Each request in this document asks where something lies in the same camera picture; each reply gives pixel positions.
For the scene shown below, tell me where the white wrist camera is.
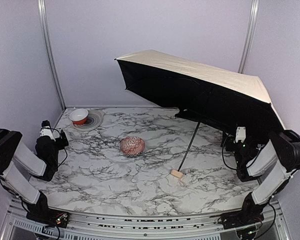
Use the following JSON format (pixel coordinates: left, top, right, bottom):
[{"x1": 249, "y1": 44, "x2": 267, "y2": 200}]
[
  {"x1": 40, "y1": 120, "x2": 55, "y2": 140},
  {"x1": 233, "y1": 126, "x2": 246, "y2": 144}
]

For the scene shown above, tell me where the left aluminium frame post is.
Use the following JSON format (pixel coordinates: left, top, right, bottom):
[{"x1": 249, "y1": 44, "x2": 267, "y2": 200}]
[{"x1": 37, "y1": 0, "x2": 66, "y2": 112}]

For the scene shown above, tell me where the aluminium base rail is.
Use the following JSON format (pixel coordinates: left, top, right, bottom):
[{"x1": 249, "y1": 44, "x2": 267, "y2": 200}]
[{"x1": 0, "y1": 198, "x2": 291, "y2": 240}]

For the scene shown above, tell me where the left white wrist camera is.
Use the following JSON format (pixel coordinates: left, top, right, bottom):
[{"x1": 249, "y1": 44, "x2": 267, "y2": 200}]
[{"x1": 40, "y1": 120, "x2": 55, "y2": 140}]

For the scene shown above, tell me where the right aluminium frame post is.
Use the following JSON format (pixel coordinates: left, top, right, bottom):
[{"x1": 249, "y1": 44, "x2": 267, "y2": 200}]
[{"x1": 238, "y1": 0, "x2": 260, "y2": 74}]

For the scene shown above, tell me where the aluminium frame post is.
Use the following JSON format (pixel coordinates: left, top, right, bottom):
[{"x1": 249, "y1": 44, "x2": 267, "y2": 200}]
[
  {"x1": 238, "y1": 0, "x2": 260, "y2": 74},
  {"x1": 37, "y1": 0, "x2": 66, "y2": 112}
]

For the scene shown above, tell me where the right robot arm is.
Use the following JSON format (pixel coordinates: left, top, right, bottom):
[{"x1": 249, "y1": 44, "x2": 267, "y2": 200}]
[{"x1": 219, "y1": 129, "x2": 300, "y2": 229}]

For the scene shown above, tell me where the orange bowl white inside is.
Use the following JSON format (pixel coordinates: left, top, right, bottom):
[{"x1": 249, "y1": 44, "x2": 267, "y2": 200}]
[{"x1": 69, "y1": 108, "x2": 89, "y2": 125}]

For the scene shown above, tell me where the red patterned bowl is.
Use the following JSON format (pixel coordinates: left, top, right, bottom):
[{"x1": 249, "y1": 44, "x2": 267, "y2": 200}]
[{"x1": 120, "y1": 136, "x2": 146, "y2": 157}]

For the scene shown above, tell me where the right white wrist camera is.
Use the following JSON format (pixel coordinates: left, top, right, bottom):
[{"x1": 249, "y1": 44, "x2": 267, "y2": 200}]
[{"x1": 233, "y1": 126, "x2": 246, "y2": 144}]

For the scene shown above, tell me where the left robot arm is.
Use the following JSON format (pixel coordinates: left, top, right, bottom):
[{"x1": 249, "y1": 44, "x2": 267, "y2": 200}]
[{"x1": 0, "y1": 127, "x2": 70, "y2": 228}]

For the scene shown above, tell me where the cream and black umbrella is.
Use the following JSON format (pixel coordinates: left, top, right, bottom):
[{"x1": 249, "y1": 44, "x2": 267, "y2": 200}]
[{"x1": 116, "y1": 50, "x2": 285, "y2": 182}]

